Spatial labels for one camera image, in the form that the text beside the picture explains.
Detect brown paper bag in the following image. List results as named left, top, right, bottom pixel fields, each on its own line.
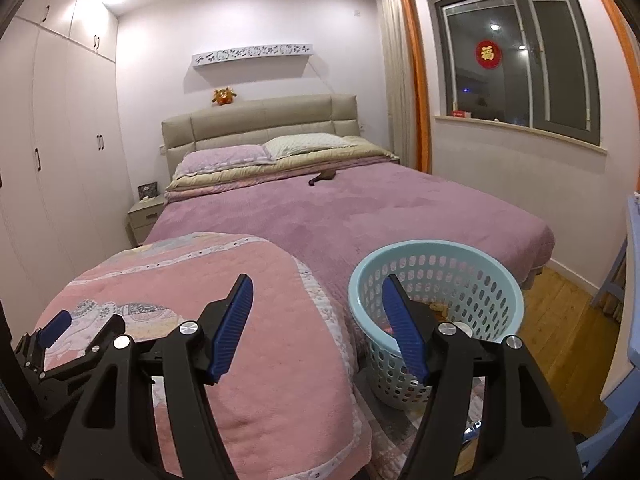
left=428, top=302, right=449, bottom=323

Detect white decorated wall shelf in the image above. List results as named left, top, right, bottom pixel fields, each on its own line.
left=191, top=42, right=314, bottom=68

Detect beige upholstered headboard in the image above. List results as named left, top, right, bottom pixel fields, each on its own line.
left=162, top=94, right=360, bottom=174

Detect small brown object on bed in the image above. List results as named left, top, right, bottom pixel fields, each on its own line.
left=308, top=169, right=337, bottom=186

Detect light blue plastic basket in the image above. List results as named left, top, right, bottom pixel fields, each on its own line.
left=348, top=240, right=525, bottom=410

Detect folded beige blanket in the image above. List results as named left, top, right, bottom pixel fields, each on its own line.
left=165, top=136, right=399, bottom=203

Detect purple bed cover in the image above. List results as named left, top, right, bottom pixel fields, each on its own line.
left=143, top=159, right=557, bottom=306

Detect purple pillow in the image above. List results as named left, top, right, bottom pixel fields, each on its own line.
left=174, top=144, right=274, bottom=179

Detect dark picture frame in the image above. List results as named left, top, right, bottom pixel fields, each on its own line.
left=137, top=182, right=158, bottom=200

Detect beige bedside table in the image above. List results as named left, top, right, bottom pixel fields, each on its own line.
left=127, top=196, right=166, bottom=246

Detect pink patterned quilt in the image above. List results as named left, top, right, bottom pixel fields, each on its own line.
left=39, top=232, right=371, bottom=479

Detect orange and beige curtain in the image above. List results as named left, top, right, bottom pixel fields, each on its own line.
left=375, top=0, right=432, bottom=174

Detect white built-in wardrobe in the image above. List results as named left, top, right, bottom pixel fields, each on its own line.
left=1, top=0, right=132, bottom=336

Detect dark framed window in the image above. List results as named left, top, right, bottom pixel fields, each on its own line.
left=435, top=0, right=601, bottom=145

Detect red round window sticker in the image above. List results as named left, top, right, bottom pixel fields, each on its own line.
left=475, top=39, right=502, bottom=70

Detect orange plush toy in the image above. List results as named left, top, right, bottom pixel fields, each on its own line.
left=212, top=87, right=236, bottom=106

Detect white pillow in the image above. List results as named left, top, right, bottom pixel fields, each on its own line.
left=264, top=132, right=352, bottom=160

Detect small red box on sill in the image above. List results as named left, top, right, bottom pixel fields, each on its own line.
left=451, top=110, right=472, bottom=118

